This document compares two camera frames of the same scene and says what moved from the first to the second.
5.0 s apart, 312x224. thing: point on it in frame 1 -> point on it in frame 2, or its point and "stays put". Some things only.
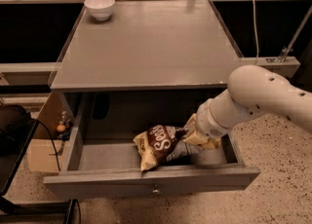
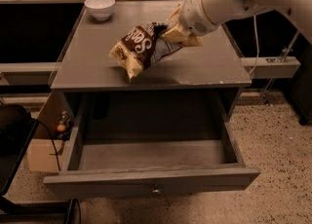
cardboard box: (48, 143) stays put
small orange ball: (60, 128) stays put
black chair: (18, 127) stays put
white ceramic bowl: (100, 6) stays put
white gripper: (208, 125) -> (194, 15)
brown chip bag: (160, 143) -> (140, 48)
